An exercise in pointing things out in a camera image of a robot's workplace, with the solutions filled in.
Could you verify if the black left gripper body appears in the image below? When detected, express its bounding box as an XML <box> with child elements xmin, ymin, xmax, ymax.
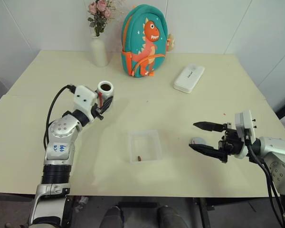
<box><xmin>91</xmin><ymin>103</ymin><xmax>105</xmax><ymax>121</ymax></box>

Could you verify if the black table frame bar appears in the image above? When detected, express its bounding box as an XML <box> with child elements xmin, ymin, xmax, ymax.
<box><xmin>192</xmin><ymin>197</ymin><xmax>216</xmax><ymax>228</ymax></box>

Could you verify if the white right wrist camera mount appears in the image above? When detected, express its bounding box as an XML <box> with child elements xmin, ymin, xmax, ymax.
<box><xmin>234</xmin><ymin>109</ymin><xmax>257</xmax><ymax>160</ymax></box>

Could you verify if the pink flower bouquet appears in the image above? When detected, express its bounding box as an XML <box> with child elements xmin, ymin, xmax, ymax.
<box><xmin>87</xmin><ymin>0</ymin><xmax>117</xmax><ymax>38</ymax></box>

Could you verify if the small white round object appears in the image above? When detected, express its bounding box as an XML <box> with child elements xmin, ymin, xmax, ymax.
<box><xmin>189</xmin><ymin>137</ymin><xmax>206</xmax><ymax>147</ymax></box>

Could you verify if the teal dinosaur backpack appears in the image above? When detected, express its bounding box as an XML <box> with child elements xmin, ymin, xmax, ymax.
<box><xmin>121</xmin><ymin>4</ymin><xmax>169</xmax><ymax>78</ymax></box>

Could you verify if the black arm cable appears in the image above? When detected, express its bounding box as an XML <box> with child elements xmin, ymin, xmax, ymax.
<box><xmin>244</xmin><ymin>133</ymin><xmax>285</xmax><ymax>228</ymax></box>
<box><xmin>43</xmin><ymin>84</ymin><xmax>76</xmax><ymax>151</ymax></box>

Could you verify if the dark rounded shape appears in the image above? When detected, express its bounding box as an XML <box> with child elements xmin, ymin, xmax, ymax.
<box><xmin>157</xmin><ymin>205</ymin><xmax>189</xmax><ymax>228</ymax></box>
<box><xmin>102</xmin><ymin>206</ymin><xmax>124</xmax><ymax>228</ymax></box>

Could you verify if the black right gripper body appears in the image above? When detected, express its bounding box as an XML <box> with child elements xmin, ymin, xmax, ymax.
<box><xmin>218</xmin><ymin>122</ymin><xmax>244</xmax><ymax>157</ymax></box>

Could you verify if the beige plush keychain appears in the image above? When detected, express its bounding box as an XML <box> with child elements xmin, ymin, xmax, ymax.
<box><xmin>166</xmin><ymin>33</ymin><xmax>177</xmax><ymax>51</ymax></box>

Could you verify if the clear plastic square tray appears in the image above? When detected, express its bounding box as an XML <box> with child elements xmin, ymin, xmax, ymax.
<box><xmin>127</xmin><ymin>129</ymin><xmax>162</xmax><ymax>164</ymax></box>

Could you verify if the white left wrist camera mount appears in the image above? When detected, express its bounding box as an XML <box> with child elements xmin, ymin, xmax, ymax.
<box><xmin>73</xmin><ymin>85</ymin><xmax>99</xmax><ymax>117</ymax></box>

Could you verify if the white plastic jar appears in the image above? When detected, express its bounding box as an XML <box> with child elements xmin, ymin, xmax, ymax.
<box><xmin>96</xmin><ymin>81</ymin><xmax>116</xmax><ymax>107</ymax></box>

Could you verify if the white ceramic vase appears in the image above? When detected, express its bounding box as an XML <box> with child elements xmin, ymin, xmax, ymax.
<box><xmin>90</xmin><ymin>37</ymin><xmax>109</xmax><ymax>67</ymax></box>

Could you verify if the white rectangular case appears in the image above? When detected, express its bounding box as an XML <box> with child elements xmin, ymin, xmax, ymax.
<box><xmin>172</xmin><ymin>63</ymin><xmax>205</xmax><ymax>95</ymax></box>

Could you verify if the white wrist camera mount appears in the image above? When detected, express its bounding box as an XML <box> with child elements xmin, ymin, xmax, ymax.
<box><xmin>73</xmin><ymin>85</ymin><xmax>99</xmax><ymax>117</ymax></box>
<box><xmin>234</xmin><ymin>109</ymin><xmax>257</xmax><ymax>160</ymax></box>

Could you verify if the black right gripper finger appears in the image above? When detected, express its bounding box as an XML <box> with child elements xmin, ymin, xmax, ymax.
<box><xmin>192</xmin><ymin>121</ymin><xmax>226</xmax><ymax>133</ymax></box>
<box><xmin>189</xmin><ymin>143</ymin><xmax>228</xmax><ymax>164</ymax></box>

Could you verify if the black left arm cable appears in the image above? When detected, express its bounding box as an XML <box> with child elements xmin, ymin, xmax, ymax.
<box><xmin>43</xmin><ymin>84</ymin><xmax>76</xmax><ymax>151</ymax></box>

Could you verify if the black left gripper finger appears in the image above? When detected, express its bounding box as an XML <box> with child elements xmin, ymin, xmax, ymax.
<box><xmin>100</xmin><ymin>95</ymin><xmax>114</xmax><ymax>113</ymax></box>

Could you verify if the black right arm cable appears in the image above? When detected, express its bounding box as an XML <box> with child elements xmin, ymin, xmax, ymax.
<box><xmin>244</xmin><ymin>133</ymin><xmax>285</xmax><ymax>228</ymax></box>

